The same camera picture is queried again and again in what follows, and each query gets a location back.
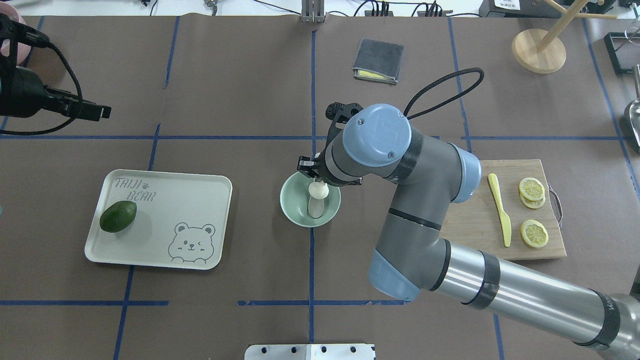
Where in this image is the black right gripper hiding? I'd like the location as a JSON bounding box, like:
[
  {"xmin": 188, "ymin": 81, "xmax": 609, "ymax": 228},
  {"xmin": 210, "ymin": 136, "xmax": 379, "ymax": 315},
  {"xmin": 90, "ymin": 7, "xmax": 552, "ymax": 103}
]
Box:
[{"xmin": 297, "ymin": 102, "xmax": 362, "ymax": 187}]

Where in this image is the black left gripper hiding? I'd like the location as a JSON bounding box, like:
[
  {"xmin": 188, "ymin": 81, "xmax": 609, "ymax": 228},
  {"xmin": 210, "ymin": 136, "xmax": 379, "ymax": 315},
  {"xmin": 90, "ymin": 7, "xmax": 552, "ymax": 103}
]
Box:
[{"xmin": 0, "ymin": 27, "xmax": 112, "ymax": 122}]

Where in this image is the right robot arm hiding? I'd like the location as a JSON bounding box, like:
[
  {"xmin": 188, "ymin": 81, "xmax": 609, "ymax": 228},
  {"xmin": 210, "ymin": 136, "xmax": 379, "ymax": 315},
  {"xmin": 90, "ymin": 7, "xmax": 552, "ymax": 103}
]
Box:
[{"xmin": 297, "ymin": 102, "xmax": 639, "ymax": 360}]

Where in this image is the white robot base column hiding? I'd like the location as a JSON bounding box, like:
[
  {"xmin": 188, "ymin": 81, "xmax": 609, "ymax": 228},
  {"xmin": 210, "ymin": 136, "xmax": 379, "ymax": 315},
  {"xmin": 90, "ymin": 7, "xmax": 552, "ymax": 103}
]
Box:
[{"xmin": 244, "ymin": 342, "xmax": 377, "ymax": 360}]

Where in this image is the green ceramic bowl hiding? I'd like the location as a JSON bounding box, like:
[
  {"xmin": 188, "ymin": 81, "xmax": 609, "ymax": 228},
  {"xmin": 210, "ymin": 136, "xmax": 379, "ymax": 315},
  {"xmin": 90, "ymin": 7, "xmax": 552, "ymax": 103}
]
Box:
[{"xmin": 279, "ymin": 172, "xmax": 341, "ymax": 228}]

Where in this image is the pink bowl of ice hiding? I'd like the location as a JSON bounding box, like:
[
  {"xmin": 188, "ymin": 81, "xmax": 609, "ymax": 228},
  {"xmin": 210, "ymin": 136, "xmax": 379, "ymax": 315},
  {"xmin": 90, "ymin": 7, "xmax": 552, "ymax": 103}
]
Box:
[{"xmin": 0, "ymin": 14, "xmax": 31, "ymax": 73}]

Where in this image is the green avocado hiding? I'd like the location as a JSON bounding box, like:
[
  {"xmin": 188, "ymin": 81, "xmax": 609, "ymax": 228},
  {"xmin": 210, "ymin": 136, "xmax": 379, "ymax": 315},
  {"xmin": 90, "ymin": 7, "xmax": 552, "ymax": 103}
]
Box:
[{"xmin": 99, "ymin": 200, "xmax": 138, "ymax": 233}]

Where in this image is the cream bear tray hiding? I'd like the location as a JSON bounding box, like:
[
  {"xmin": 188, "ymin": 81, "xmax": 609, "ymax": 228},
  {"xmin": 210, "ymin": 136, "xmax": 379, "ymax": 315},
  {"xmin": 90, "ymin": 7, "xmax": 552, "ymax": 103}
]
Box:
[{"xmin": 84, "ymin": 169, "xmax": 233, "ymax": 271}]

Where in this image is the grey folded cloth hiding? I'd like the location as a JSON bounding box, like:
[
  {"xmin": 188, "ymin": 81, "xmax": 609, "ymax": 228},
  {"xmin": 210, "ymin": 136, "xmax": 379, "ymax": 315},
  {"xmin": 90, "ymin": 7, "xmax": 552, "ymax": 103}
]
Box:
[{"xmin": 352, "ymin": 38, "xmax": 405, "ymax": 85}]

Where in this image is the yellow plastic knife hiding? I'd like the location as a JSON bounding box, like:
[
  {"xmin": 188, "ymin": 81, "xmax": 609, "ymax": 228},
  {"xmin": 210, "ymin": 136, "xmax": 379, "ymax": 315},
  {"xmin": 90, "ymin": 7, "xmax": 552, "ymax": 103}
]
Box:
[{"xmin": 487, "ymin": 173, "xmax": 512, "ymax": 248}]

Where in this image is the wooden cutting board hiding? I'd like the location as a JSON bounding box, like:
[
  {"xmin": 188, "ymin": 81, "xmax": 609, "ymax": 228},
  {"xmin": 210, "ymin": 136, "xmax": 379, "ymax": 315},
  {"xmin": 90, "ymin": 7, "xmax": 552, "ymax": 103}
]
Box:
[{"xmin": 440, "ymin": 159, "xmax": 567, "ymax": 261}]

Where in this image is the lemon slice pair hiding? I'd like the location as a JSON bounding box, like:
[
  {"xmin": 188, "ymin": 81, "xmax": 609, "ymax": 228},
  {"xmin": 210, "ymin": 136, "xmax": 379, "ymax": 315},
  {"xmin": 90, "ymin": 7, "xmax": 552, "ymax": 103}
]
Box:
[{"xmin": 518, "ymin": 177, "xmax": 546, "ymax": 209}]

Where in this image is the wooden mug tree stand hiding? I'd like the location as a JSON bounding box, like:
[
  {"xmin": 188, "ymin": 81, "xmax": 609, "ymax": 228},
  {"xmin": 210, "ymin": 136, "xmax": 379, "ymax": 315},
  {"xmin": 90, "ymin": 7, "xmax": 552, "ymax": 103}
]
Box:
[{"xmin": 510, "ymin": 0, "xmax": 618, "ymax": 75}]

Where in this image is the glass rack tray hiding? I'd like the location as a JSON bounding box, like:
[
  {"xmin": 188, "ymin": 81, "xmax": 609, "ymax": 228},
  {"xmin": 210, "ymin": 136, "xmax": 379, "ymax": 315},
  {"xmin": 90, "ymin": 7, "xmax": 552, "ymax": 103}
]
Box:
[{"xmin": 603, "ymin": 26, "xmax": 640, "ymax": 75}]

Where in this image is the metal scoop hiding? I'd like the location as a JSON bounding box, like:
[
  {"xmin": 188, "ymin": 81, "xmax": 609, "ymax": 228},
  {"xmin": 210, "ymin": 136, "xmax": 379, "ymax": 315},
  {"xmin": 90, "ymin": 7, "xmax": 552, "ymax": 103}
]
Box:
[{"xmin": 622, "ymin": 64, "xmax": 640, "ymax": 154}]

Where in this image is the aluminium frame post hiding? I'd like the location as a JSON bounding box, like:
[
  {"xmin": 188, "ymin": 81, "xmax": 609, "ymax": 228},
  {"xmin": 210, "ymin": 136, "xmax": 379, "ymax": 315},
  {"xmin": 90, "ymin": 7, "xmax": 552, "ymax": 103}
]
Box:
[{"xmin": 301, "ymin": 0, "xmax": 326, "ymax": 24}]

